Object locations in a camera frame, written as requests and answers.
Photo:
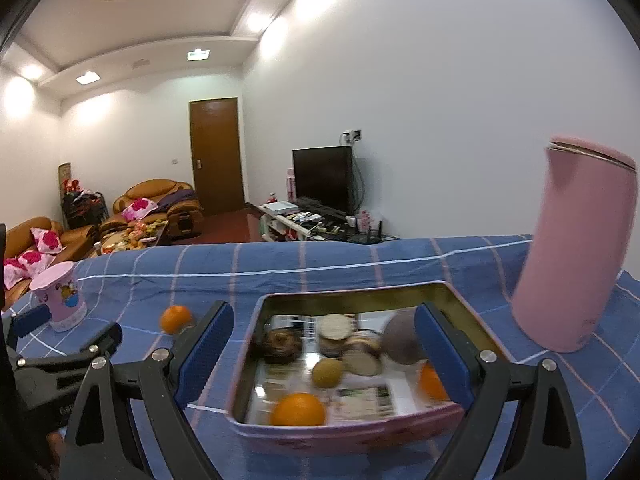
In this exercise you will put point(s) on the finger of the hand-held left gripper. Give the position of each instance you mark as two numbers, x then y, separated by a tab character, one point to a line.
30	320
75	356

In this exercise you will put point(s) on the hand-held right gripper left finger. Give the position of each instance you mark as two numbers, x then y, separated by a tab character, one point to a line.
205	355

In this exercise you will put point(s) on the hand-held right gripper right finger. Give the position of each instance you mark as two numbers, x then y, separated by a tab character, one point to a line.
445	355

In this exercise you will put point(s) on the orange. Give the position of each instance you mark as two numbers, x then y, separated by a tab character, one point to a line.
430	382
297	410
175	319

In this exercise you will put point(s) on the grey purple round fruit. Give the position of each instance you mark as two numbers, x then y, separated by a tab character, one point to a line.
400	340

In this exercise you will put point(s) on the dark brown round fruit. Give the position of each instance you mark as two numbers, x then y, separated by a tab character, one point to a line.
282	346

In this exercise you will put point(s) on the round cream biscuits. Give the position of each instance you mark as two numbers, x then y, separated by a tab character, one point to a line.
361	362

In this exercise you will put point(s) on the small tan round fruit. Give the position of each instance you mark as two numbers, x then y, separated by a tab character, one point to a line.
327	373

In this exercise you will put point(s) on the pink tin box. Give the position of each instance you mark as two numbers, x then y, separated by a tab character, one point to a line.
350	432

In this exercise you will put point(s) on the pink printed mug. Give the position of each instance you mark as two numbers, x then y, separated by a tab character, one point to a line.
57	295

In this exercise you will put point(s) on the pink flower cushion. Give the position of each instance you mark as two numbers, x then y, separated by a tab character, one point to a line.
46	241
27	262
139	208

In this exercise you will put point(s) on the blue plaid blanket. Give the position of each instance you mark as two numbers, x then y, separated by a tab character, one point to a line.
210	270

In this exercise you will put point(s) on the printed paper liner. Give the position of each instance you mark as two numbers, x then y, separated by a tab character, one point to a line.
360	397

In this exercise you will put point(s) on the black rack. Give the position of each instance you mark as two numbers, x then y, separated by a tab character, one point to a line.
82	210

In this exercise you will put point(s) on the cluttered coffee table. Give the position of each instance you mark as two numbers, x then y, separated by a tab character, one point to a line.
132	240

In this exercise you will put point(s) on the black router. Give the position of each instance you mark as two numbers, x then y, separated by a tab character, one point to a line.
367	235

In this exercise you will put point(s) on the white television stand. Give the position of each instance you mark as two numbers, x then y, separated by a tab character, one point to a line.
280	224

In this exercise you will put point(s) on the pink kettle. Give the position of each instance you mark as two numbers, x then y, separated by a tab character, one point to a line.
570	260

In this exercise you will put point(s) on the pink flower ornament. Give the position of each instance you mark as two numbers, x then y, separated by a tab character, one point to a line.
365	219

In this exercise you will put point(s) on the purple cloth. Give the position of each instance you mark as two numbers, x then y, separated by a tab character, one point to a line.
176	197

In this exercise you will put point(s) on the white flat box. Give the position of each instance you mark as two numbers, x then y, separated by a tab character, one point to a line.
280	206

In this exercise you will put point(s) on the brown leather two-seat sofa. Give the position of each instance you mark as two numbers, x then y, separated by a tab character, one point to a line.
150	187

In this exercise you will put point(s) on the tall pink box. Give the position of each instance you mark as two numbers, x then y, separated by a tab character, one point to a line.
290	185

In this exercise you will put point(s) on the brown wooden door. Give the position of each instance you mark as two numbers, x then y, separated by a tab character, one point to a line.
217	155

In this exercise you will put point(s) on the black television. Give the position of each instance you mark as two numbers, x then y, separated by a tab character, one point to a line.
322	177

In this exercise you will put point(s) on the square ceiling light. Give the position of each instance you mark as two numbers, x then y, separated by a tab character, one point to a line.
88	77
198	54

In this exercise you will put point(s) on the wall scroll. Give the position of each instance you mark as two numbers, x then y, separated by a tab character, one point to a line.
64	177

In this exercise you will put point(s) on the wall power outlet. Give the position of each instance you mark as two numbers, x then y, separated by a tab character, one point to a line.
351	135

